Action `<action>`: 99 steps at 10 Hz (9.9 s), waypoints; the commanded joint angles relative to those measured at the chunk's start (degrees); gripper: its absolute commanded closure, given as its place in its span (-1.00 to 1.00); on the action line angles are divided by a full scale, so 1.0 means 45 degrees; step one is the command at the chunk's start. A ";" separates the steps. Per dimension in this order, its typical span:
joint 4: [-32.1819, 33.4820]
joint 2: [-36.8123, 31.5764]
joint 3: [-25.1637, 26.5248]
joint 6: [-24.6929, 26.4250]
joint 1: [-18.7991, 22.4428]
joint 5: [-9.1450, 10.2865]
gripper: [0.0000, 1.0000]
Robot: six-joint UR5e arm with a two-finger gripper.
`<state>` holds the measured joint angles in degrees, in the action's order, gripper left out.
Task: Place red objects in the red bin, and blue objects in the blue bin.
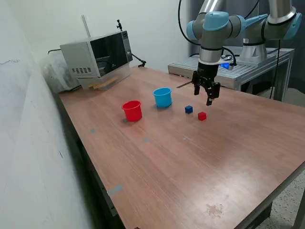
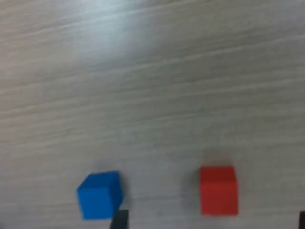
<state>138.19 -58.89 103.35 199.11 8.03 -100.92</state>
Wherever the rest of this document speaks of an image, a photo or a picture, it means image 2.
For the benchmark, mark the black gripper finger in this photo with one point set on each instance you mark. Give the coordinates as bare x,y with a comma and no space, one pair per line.
120,220
302,220

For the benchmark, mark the red cube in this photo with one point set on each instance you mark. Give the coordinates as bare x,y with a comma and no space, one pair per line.
219,193

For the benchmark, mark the blue cube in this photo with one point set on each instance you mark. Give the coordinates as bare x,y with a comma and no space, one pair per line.
95,195

